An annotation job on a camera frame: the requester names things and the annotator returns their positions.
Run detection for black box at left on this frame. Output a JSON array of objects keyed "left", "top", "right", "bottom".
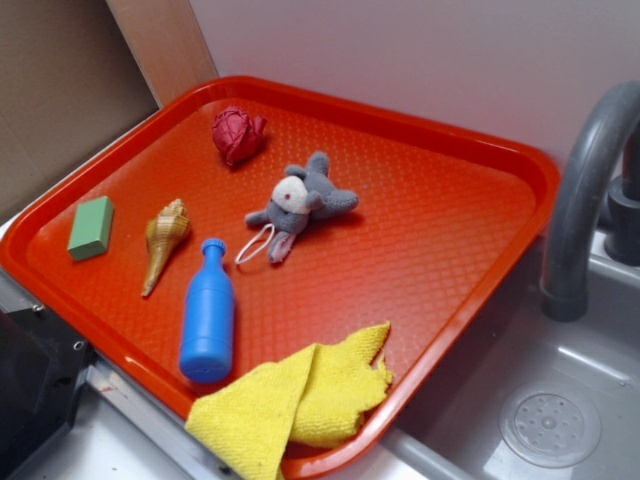
[{"left": 1, "top": 306, "right": 92, "bottom": 479}]

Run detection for grey plush mouse toy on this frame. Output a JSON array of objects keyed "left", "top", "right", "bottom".
[{"left": 235, "top": 151, "right": 360, "bottom": 265}]

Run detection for grey plastic sink basin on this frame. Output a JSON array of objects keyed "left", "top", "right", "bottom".
[{"left": 383, "top": 247, "right": 639, "bottom": 479}]

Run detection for blue plastic bottle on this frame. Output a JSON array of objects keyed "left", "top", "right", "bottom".
[{"left": 179, "top": 238, "right": 235, "bottom": 384}]

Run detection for green rectangular block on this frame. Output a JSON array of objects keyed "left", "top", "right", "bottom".
[{"left": 67, "top": 196, "right": 114, "bottom": 261}]

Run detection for tan conch seashell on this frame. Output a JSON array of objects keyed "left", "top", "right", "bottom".
[{"left": 141, "top": 199, "right": 191, "bottom": 298}]

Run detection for grey toy faucet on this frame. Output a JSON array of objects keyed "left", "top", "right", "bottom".
[{"left": 540, "top": 80, "right": 639, "bottom": 322}]

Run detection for orange plastic tray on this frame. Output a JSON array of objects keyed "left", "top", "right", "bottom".
[{"left": 1, "top": 77, "right": 559, "bottom": 479}]

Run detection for yellow microfibre cloth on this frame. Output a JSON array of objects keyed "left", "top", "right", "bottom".
[{"left": 185, "top": 322, "right": 393, "bottom": 479}]

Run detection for brown cardboard panel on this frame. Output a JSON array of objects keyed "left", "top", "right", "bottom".
[{"left": 1, "top": 1, "right": 158, "bottom": 221}]

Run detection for crumpled red paper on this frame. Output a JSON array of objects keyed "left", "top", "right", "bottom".
[{"left": 212, "top": 105, "right": 268, "bottom": 166}]

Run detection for black faucet knob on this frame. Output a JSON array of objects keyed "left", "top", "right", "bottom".
[{"left": 605, "top": 128, "right": 639, "bottom": 266}]

